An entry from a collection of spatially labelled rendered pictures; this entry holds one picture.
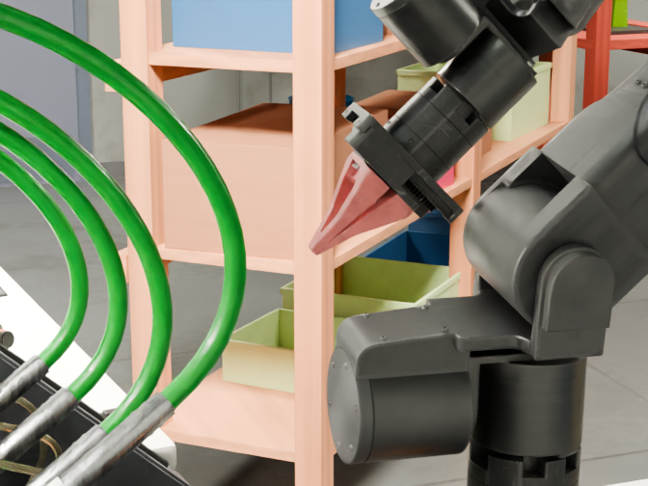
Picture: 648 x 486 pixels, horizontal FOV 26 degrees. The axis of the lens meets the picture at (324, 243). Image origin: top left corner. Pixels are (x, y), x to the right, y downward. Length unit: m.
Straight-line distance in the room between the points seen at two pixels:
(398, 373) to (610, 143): 0.15
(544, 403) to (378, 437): 0.08
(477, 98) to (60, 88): 6.16
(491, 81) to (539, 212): 0.36
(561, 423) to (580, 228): 0.10
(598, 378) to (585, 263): 3.75
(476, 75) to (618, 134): 0.35
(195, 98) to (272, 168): 4.34
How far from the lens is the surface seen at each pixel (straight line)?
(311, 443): 3.12
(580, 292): 0.65
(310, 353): 3.04
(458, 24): 1.00
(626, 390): 4.31
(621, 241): 0.67
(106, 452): 0.87
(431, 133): 1.01
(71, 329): 1.10
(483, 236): 0.69
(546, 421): 0.70
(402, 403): 0.67
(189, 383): 0.88
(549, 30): 1.03
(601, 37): 6.44
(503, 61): 1.01
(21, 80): 7.09
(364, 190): 1.00
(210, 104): 7.35
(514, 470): 0.71
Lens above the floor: 1.48
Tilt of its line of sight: 15 degrees down
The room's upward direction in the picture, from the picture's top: straight up
